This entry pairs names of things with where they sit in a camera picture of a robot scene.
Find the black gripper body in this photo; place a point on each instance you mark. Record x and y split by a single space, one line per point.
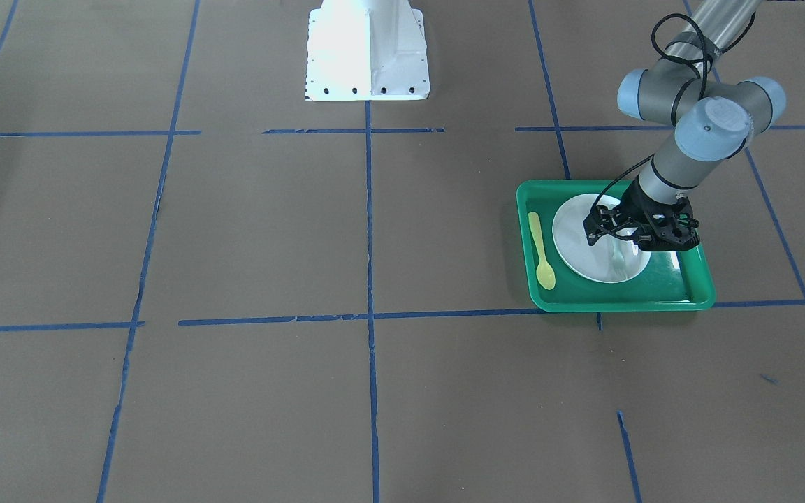
634 205

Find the green plastic tray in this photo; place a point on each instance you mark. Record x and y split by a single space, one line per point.
672 281

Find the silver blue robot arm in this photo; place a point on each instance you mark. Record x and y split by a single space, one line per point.
712 122

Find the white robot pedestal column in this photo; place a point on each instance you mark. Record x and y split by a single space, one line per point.
366 50

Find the white round plate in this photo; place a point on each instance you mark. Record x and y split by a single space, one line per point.
593 263

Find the yellow plastic spoon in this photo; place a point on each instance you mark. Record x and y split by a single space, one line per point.
544 272

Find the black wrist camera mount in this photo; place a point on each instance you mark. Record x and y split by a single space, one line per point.
669 229

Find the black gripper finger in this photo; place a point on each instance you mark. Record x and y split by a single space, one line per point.
640 235
604 222

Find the pale translucent plastic fork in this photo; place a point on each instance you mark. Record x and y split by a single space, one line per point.
619 265

